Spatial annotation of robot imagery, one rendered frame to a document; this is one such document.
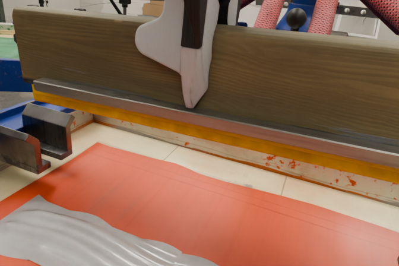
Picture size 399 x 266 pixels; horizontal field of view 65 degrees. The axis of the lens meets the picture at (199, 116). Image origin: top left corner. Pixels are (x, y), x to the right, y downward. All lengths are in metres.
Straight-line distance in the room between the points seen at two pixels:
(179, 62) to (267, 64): 0.06
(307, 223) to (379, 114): 0.18
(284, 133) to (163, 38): 0.11
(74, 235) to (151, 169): 0.14
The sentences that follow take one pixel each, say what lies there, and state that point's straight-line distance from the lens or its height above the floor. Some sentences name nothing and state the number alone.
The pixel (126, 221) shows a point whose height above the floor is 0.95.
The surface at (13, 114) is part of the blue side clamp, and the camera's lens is 0.50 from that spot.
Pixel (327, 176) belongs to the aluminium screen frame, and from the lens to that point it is 0.45.
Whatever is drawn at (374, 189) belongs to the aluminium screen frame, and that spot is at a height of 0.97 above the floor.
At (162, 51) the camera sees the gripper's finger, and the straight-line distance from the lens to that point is 0.24.
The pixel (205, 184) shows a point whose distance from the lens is 0.41.
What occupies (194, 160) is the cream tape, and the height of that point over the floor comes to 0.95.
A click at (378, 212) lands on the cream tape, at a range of 0.45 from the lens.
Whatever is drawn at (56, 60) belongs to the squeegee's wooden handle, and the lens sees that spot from 0.34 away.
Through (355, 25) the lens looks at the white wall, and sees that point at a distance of 4.39.
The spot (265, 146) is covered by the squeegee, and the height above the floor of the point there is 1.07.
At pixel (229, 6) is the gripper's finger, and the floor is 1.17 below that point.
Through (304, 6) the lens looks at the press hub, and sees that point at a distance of 1.04.
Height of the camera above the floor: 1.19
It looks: 23 degrees down
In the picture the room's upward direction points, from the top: 5 degrees clockwise
